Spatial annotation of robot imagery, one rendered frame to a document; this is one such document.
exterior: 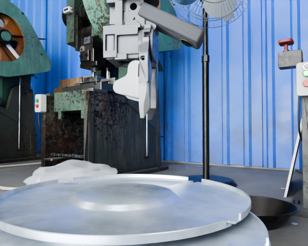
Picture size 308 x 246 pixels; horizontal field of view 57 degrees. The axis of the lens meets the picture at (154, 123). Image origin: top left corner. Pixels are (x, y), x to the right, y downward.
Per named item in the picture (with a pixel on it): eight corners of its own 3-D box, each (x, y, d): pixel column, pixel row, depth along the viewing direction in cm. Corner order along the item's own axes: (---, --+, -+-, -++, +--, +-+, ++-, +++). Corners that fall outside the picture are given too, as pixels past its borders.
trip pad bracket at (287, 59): (302, 91, 122) (301, 46, 123) (278, 92, 127) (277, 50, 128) (304, 92, 127) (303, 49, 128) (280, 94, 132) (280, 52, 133)
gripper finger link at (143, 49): (141, 91, 46) (143, 44, 49) (151, 90, 46) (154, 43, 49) (134, 78, 42) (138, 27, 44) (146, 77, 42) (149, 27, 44)
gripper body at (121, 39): (116, 71, 53) (116, 7, 53) (162, 69, 52) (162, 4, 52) (102, 61, 45) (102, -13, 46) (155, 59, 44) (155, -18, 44)
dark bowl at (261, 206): (292, 243, 88) (292, 221, 88) (202, 226, 104) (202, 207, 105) (302, 218, 113) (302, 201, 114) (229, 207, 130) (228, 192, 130)
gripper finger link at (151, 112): (128, 116, 55) (125, 68, 53) (158, 116, 54) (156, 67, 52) (124, 120, 52) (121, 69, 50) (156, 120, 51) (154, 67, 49)
